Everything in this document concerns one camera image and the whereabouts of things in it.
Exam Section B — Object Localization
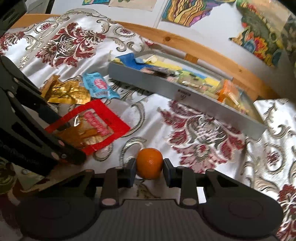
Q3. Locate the floral white bed cover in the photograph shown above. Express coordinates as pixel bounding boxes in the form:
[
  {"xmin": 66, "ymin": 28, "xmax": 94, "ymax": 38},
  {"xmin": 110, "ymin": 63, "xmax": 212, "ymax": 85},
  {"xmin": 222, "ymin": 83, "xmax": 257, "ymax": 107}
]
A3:
[{"xmin": 1, "ymin": 9, "xmax": 295, "ymax": 240}]

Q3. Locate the light blue snack packet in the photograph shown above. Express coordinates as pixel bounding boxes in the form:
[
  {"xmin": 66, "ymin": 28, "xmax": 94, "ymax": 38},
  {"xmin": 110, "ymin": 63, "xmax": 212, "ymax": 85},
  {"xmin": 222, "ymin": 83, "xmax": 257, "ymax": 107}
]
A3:
[{"xmin": 82, "ymin": 72, "xmax": 120, "ymax": 99}]

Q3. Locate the swirly sky drawing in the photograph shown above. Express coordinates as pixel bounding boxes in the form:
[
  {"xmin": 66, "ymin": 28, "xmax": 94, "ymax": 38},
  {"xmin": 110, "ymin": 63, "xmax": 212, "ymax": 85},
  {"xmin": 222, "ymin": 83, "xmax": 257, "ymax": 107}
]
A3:
[{"xmin": 162, "ymin": 0, "xmax": 224, "ymax": 27}]

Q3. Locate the orange tangerine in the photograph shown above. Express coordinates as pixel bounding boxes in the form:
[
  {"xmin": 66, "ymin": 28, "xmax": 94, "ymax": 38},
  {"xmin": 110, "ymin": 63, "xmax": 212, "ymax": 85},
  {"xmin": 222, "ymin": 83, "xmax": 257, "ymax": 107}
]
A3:
[{"xmin": 136, "ymin": 148, "xmax": 163, "ymax": 180}]

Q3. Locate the red snack packet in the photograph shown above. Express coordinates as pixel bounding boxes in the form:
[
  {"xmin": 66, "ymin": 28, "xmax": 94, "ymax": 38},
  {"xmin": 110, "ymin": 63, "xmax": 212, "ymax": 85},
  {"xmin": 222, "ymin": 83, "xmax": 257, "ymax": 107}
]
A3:
[{"xmin": 45, "ymin": 99, "xmax": 130, "ymax": 155}]

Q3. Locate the clear bag of clothes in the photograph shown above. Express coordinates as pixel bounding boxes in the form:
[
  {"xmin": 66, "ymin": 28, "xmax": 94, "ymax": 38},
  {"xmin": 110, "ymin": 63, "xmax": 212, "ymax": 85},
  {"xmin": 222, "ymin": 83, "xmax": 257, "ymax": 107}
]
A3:
[{"xmin": 279, "ymin": 0, "xmax": 295, "ymax": 69}]

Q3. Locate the grey shallow tray box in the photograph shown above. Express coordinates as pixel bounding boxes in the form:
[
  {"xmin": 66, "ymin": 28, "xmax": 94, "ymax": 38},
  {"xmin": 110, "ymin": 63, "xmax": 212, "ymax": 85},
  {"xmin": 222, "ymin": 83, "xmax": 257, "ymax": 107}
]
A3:
[{"xmin": 108, "ymin": 62, "xmax": 267, "ymax": 140}]

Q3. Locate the orange snack packet in tray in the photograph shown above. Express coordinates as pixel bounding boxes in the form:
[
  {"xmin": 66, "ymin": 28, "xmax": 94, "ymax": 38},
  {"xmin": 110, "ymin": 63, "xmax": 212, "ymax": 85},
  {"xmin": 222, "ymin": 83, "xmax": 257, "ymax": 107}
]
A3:
[{"xmin": 215, "ymin": 79, "xmax": 240, "ymax": 106}]

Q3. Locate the orange haired girl drawing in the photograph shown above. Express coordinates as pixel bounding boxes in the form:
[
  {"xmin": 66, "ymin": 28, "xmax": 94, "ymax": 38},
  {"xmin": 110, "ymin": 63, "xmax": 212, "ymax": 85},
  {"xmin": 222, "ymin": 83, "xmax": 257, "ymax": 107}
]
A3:
[{"xmin": 82, "ymin": 0, "xmax": 110, "ymax": 6}]

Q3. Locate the gold foil snack packet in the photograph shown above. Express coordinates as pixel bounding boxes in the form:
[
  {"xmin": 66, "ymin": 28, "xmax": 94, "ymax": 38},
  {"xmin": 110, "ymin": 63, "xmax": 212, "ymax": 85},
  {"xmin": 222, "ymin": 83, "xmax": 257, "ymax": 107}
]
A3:
[{"xmin": 40, "ymin": 75, "xmax": 91, "ymax": 105}]

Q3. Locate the blond child drawing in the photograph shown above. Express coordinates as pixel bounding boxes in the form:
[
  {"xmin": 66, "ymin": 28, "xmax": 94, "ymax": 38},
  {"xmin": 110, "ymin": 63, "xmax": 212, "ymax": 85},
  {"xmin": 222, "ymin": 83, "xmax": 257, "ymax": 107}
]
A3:
[{"xmin": 109, "ymin": 0, "xmax": 157, "ymax": 11}]

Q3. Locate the colourful flowers drawing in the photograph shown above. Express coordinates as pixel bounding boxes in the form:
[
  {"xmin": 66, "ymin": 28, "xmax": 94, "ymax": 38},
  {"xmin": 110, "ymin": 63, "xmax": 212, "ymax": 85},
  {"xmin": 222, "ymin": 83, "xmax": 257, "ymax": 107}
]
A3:
[{"xmin": 229, "ymin": 1, "xmax": 283, "ymax": 67}]

